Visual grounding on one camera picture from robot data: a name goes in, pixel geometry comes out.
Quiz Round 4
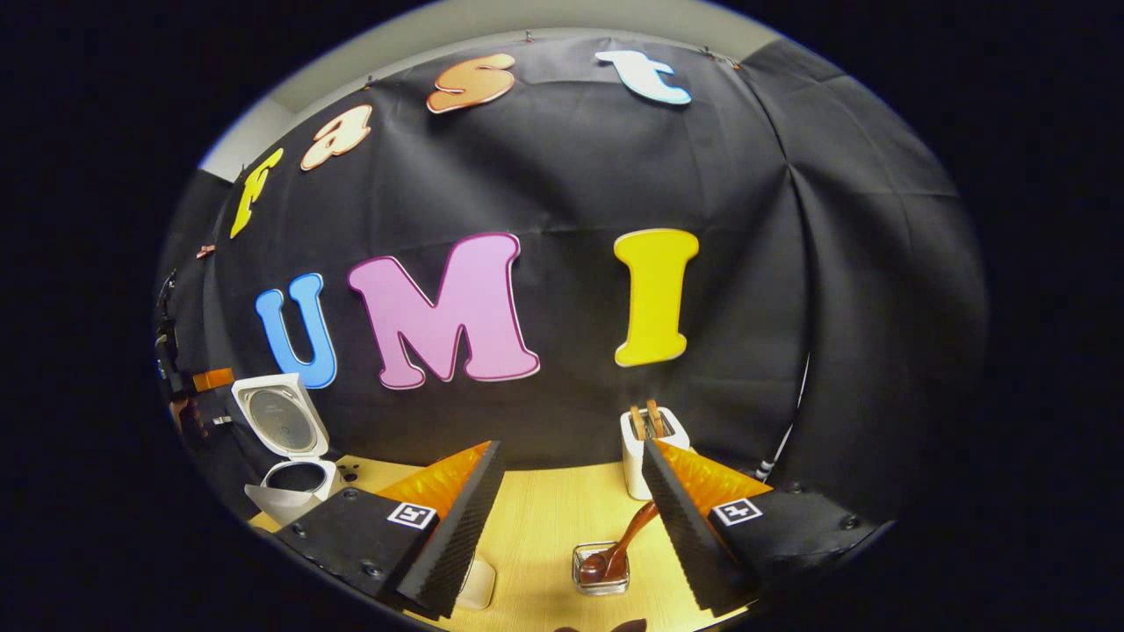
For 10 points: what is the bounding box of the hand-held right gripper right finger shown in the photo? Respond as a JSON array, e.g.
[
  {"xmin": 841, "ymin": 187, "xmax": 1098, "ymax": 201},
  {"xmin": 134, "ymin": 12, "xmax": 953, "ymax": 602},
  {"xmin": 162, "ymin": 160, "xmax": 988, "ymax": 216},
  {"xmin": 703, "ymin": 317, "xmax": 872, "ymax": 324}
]
[{"xmin": 642, "ymin": 439, "xmax": 879, "ymax": 617}]

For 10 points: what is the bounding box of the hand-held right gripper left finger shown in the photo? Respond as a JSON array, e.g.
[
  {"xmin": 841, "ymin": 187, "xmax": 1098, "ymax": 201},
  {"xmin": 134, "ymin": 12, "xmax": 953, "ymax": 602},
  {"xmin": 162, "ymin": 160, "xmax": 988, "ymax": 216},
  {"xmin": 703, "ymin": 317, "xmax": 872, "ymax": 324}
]
[{"xmin": 277, "ymin": 441, "xmax": 507, "ymax": 620}]

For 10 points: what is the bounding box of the clear tray of rice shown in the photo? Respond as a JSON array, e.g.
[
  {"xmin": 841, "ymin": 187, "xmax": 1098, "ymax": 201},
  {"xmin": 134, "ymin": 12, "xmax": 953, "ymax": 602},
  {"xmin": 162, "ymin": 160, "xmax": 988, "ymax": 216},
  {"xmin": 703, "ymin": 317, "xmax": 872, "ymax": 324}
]
[{"xmin": 457, "ymin": 557, "xmax": 497, "ymax": 611}]

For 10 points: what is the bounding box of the brown wooden spoon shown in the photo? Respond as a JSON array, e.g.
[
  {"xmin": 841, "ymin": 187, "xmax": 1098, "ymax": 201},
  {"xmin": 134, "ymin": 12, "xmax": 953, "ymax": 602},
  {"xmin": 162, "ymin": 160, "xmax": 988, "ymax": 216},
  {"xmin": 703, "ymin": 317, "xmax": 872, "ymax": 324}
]
[{"xmin": 580, "ymin": 500, "xmax": 659, "ymax": 585}]

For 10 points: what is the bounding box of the white rice cooker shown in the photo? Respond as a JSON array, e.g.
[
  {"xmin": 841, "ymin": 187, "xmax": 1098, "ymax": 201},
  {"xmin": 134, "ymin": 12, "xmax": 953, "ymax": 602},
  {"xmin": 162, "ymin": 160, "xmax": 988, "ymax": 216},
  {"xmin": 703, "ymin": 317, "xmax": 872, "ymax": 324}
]
[{"xmin": 230, "ymin": 373, "xmax": 340, "ymax": 526}]

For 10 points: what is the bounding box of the clear chopstick holder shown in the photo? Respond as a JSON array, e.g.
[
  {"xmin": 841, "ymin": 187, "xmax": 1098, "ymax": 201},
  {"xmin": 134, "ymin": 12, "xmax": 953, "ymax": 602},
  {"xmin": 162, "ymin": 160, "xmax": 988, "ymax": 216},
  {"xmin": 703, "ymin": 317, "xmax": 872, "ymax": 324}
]
[{"xmin": 573, "ymin": 542, "xmax": 631, "ymax": 596}]

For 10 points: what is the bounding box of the white toaster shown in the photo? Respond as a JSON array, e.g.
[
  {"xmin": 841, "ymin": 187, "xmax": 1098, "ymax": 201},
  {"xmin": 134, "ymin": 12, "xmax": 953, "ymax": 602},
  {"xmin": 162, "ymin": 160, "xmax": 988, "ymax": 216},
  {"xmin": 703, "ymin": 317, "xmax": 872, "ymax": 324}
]
[{"xmin": 620, "ymin": 406, "xmax": 691, "ymax": 501}]

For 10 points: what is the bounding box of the black backdrop cloth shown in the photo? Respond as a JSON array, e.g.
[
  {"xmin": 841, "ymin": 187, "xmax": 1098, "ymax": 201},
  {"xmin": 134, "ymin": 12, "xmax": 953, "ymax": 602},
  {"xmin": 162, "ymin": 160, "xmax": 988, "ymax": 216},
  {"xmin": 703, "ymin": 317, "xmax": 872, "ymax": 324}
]
[{"xmin": 158, "ymin": 35, "xmax": 989, "ymax": 528}]

